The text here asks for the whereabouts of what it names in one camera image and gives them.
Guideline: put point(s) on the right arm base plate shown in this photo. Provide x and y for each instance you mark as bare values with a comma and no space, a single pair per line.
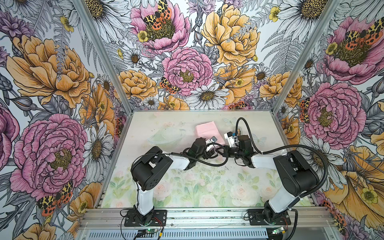
265,217

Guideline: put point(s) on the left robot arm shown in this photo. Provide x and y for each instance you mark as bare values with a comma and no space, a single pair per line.
149,169

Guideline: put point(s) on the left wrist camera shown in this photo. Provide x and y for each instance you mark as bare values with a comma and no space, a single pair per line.
210,143

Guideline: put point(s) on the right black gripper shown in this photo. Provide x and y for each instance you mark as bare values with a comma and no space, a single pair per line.
227,148

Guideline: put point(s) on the aluminium front rail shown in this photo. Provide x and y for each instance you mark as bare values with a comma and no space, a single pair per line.
206,218

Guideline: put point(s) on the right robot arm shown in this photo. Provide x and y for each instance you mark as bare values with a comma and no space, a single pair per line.
297,177

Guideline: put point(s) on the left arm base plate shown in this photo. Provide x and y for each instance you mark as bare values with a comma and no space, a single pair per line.
155,218

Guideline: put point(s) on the purple wrapping paper sheet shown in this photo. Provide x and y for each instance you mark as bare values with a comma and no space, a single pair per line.
209,130

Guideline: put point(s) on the white slotted cable duct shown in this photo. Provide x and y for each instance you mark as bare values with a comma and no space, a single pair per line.
181,234

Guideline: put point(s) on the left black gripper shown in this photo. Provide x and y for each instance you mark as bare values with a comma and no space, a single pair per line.
208,154

